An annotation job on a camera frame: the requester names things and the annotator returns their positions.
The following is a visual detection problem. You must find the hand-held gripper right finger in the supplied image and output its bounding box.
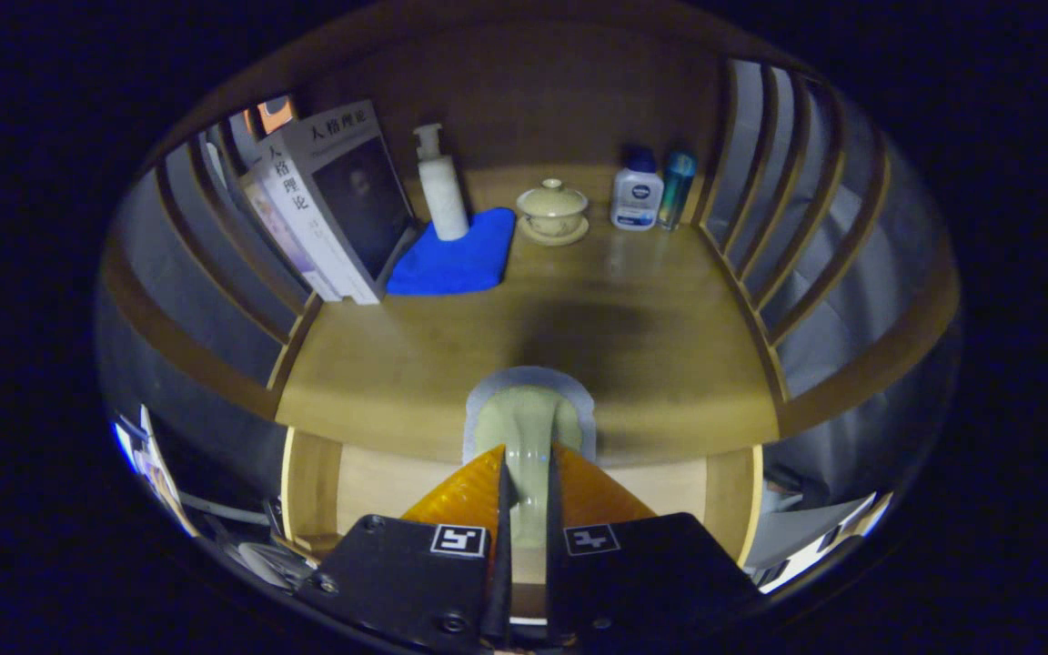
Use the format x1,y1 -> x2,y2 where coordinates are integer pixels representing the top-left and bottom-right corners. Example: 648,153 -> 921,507
545,443 -> 766,649

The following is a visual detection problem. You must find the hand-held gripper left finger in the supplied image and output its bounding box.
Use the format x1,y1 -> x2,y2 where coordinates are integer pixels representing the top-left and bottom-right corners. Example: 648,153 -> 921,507
297,444 -> 514,651

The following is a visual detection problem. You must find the wooden drawer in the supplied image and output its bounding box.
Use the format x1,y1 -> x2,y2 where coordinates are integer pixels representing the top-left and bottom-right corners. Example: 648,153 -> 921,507
280,426 -> 764,629

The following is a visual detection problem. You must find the wooden cabinet countertop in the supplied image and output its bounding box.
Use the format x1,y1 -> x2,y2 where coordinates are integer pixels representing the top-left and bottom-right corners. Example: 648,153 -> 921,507
276,166 -> 780,467

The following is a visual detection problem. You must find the wooden cabinet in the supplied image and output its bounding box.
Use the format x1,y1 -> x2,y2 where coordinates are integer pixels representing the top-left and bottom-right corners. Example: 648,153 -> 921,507
96,0 -> 962,474

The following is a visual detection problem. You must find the white flat object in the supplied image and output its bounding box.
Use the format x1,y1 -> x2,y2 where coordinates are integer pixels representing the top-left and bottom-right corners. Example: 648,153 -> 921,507
756,491 -> 893,594

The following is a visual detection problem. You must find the blue folded cloth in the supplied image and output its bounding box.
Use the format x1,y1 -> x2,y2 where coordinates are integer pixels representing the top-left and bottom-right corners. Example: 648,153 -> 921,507
385,207 -> 518,297

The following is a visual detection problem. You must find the thin pale purple book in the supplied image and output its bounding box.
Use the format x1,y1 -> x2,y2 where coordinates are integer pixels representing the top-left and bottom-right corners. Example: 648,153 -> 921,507
237,164 -> 343,303

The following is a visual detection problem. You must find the beige lidded teacup with saucer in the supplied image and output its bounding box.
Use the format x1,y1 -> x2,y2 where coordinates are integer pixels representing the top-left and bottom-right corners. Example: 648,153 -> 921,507
515,178 -> 591,247

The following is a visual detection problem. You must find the white lotion bottle blue cap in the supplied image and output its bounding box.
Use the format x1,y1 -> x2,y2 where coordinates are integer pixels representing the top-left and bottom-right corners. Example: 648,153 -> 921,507
610,146 -> 665,232

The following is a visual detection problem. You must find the white spray bottle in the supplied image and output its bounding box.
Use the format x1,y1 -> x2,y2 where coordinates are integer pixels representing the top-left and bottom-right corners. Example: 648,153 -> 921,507
413,123 -> 471,242

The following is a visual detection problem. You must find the teal cylinder bottle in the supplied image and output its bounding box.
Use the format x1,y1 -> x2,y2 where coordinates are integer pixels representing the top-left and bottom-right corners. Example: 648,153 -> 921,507
657,150 -> 698,231

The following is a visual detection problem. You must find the thick white book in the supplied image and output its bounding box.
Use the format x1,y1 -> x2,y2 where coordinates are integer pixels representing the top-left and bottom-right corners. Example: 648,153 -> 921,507
280,100 -> 422,306

